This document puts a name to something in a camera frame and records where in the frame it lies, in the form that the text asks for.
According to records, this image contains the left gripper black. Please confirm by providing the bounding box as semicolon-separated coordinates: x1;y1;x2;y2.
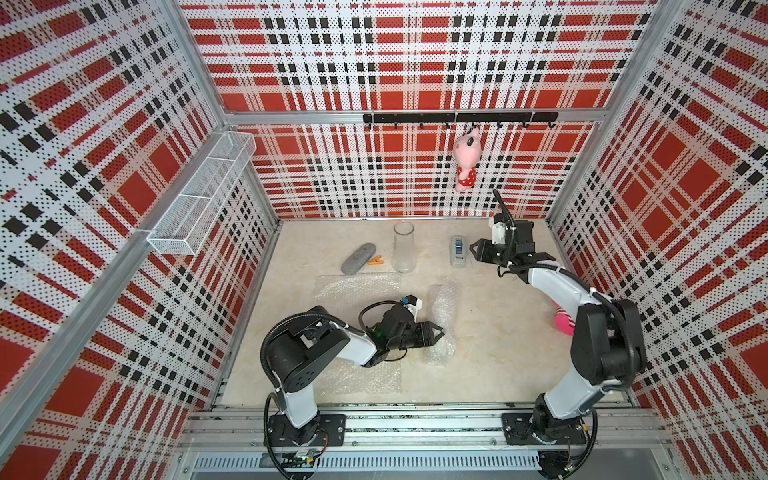
387;321;444;351

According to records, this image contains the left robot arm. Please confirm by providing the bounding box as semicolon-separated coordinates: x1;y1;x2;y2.
260;295;445;437

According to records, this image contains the bubble wrap sheet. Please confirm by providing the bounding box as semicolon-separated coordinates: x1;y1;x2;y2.
427;277;461;335
314;273;402;402

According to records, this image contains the black hook rail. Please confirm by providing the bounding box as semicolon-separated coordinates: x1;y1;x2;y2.
362;111;559;126

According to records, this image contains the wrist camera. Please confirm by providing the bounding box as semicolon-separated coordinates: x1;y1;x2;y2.
401;295;423;317
489;213;514;245

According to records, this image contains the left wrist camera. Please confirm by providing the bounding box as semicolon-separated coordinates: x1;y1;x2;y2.
401;295;423;317

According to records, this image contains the clear glass vase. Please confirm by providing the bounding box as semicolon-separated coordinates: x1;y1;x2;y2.
393;221;416;273

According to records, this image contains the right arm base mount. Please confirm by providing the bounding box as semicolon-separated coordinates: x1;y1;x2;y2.
501;412;587;446

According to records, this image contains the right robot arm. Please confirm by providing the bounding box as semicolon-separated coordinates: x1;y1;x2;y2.
470;190;647;444

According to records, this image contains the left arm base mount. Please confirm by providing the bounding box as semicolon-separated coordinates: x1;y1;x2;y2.
264;413;347;447

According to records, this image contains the grey oval case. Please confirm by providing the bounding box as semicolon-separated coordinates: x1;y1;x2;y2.
341;242;376;275

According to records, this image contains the pink white owl plush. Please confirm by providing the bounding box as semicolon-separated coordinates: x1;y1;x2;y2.
554;305;576;336

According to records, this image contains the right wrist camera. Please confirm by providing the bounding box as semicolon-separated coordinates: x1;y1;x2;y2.
489;213;514;245

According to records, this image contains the hanging pink plush toy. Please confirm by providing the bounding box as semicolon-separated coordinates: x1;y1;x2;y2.
453;127;482;193

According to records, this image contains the white wire mesh basket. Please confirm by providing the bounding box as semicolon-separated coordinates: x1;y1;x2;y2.
148;131;256;256

